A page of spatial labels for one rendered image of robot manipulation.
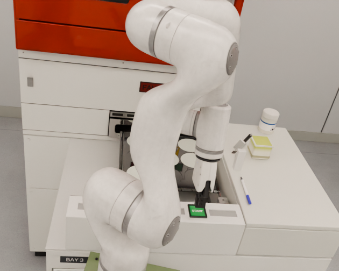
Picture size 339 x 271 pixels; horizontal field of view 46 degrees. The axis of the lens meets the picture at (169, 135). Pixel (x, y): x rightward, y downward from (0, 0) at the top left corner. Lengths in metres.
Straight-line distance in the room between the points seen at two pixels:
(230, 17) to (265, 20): 2.43
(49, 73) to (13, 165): 1.45
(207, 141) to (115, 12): 0.62
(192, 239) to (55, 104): 0.82
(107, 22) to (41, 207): 1.00
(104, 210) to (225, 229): 0.52
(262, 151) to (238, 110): 1.98
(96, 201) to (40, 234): 1.33
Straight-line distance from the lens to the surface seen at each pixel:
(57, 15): 1.53
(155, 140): 0.77
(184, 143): 1.70
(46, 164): 1.90
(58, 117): 1.76
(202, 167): 1.15
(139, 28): 0.75
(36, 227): 2.18
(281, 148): 1.72
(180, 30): 0.71
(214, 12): 0.83
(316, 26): 3.44
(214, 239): 1.32
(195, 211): 1.28
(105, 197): 0.88
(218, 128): 1.12
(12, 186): 2.84
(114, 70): 1.63
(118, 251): 0.97
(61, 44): 1.56
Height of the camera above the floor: 1.82
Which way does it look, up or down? 32 degrees down
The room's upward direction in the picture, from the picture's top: 10 degrees clockwise
